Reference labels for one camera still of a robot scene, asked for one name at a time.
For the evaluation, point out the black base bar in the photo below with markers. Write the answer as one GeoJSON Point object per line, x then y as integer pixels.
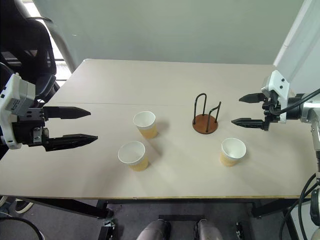
{"type": "Point", "coordinates": [182, 217]}

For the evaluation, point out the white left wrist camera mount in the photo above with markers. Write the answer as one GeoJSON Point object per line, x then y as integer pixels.
{"type": "Point", "coordinates": [15, 95]}

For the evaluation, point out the black white sneaker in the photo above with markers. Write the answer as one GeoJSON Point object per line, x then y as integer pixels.
{"type": "Point", "coordinates": [23, 205]}

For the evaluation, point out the grey rounded shape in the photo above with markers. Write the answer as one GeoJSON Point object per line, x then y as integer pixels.
{"type": "Point", "coordinates": [153, 230]}
{"type": "Point", "coordinates": [208, 231]}

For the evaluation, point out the black office chair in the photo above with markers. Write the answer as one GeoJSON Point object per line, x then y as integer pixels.
{"type": "Point", "coordinates": [30, 45]}

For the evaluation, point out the grey curved metal tube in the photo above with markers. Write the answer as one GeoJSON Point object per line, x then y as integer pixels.
{"type": "Point", "coordinates": [65, 47]}

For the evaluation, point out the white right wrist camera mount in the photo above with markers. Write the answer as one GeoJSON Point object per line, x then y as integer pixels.
{"type": "Point", "coordinates": [278, 83]}

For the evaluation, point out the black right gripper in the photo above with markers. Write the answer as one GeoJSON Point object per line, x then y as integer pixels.
{"type": "Point", "coordinates": [270, 102]}

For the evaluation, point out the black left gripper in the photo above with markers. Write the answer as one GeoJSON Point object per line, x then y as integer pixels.
{"type": "Point", "coordinates": [27, 131]}

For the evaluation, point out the yellow ribbed paper cup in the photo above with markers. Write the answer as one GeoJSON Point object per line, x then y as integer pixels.
{"type": "Point", "coordinates": [138, 165]}
{"type": "Point", "coordinates": [147, 131]}
{"type": "Point", "coordinates": [227, 161]}

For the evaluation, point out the black table frame leg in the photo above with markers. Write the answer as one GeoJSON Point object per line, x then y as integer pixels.
{"type": "Point", "coordinates": [275, 206]}
{"type": "Point", "coordinates": [70, 207]}

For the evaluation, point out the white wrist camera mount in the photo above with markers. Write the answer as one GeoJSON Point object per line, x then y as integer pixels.
{"type": "Point", "coordinates": [278, 83]}
{"type": "Point", "coordinates": [15, 95]}

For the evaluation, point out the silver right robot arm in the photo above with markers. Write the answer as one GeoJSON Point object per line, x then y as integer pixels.
{"type": "Point", "coordinates": [308, 111]}

